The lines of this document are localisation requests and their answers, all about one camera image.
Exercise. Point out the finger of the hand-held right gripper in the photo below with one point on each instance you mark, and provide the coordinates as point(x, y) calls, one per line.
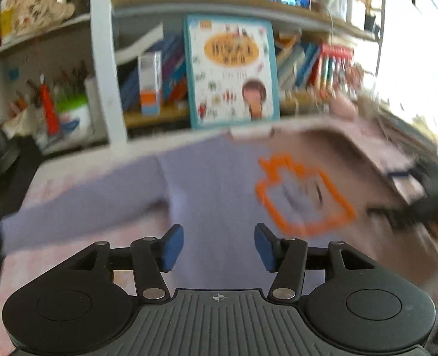
point(396, 217)
point(404, 174)

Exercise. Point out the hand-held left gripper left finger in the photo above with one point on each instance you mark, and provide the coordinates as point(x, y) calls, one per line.
point(172, 246)

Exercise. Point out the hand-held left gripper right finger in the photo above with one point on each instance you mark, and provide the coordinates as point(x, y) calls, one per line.
point(263, 246)

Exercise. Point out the purple long-sleeve shirt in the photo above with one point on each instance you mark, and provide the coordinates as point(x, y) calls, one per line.
point(211, 185)

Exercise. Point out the pink checked tablecloth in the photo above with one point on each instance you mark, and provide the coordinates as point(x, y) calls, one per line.
point(56, 256)

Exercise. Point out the row of red-spined books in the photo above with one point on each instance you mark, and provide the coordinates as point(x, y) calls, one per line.
point(334, 70)

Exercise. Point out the row of thin children's books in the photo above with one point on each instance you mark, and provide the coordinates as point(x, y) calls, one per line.
point(293, 66)

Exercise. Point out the white and orange box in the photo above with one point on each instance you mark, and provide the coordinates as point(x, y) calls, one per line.
point(150, 89)

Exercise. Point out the green and white pen holder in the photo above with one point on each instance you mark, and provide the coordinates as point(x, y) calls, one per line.
point(72, 118)

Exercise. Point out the white storage box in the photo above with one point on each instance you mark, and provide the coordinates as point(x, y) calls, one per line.
point(354, 13)

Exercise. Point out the illustrated teal-bordered children's book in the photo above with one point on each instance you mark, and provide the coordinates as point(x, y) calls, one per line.
point(233, 78)

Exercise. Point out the white bookshelf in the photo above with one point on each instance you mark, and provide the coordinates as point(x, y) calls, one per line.
point(106, 81)

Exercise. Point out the leaning blue books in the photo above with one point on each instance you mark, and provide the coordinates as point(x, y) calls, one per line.
point(174, 66)

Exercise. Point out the red bottle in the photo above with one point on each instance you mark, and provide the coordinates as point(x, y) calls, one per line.
point(48, 107)

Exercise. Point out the bunch of coloured pencils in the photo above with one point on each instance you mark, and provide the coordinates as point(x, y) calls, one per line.
point(71, 81)

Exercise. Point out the floral plush toy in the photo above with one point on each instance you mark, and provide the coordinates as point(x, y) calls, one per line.
point(37, 3)

